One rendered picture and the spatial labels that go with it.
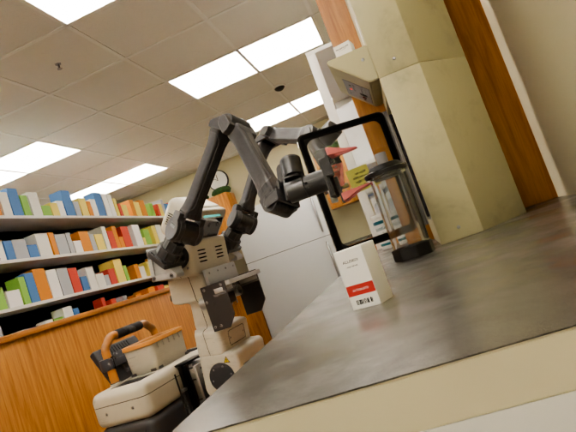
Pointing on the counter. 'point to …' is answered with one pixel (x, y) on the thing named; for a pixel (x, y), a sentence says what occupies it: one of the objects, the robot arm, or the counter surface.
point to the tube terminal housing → (438, 115)
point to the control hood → (357, 73)
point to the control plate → (357, 91)
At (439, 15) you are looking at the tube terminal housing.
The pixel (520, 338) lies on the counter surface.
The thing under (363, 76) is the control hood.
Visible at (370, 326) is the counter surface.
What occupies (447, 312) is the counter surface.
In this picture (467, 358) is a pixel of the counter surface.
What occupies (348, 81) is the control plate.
